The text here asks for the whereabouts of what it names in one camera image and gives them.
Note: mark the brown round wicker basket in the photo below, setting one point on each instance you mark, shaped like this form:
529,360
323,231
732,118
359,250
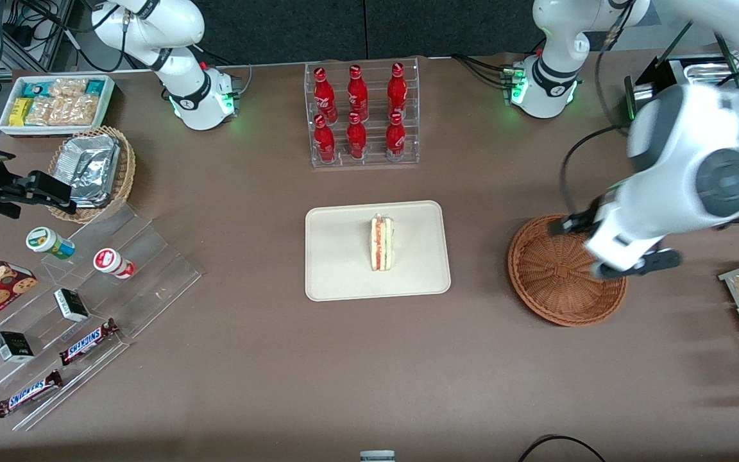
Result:
555,282

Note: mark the green lid white cup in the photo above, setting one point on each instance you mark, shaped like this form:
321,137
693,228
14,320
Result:
45,240

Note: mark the clear acrylic stepped display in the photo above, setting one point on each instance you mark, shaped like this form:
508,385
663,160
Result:
151,276

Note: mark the small black white box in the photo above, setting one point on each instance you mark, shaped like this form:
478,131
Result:
71,305

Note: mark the clear acrylic bottle rack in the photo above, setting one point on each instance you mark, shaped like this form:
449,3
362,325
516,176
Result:
373,138

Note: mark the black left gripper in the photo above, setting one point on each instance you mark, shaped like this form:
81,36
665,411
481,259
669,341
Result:
576,222

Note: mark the small black green box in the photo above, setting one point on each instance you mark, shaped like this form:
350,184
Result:
13,346

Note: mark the grey metal bracket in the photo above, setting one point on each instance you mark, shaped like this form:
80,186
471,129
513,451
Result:
377,456

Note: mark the steel warmer pan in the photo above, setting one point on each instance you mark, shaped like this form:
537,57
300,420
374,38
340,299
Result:
713,70

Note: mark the red lid white cup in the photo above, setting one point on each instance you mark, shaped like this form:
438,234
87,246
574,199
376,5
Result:
110,261

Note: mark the cream plastic tray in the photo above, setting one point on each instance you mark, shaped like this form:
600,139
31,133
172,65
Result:
337,256

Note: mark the black food warmer cabinet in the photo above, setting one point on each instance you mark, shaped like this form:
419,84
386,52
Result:
664,74

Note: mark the yellow snack packet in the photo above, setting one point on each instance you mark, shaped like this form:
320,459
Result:
20,111

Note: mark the triangular sandwich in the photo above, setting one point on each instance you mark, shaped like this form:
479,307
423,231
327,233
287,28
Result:
382,244

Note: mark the teal snack packet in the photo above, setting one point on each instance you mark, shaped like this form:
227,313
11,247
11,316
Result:
36,89
93,87

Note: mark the silver foil package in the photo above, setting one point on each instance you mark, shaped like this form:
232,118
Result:
90,163

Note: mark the aluminium frame post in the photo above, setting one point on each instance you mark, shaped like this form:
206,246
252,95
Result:
55,32

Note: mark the clear bag of rice crackers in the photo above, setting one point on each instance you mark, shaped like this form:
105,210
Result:
82,110
45,111
69,87

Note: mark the snickers chocolate bar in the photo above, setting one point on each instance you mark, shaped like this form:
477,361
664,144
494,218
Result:
26,394
87,342

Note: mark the red cola bottle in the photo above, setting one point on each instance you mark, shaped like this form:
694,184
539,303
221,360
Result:
324,96
357,93
324,142
356,140
397,90
396,138

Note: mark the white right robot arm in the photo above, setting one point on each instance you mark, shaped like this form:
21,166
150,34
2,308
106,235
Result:
177,25

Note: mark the white rectangular snack bin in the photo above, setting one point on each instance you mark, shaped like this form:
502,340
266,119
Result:
2,115

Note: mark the light wicker basket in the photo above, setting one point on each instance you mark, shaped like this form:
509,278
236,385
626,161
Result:
127,170

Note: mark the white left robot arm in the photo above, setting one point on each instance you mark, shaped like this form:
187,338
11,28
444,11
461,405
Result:
677,147

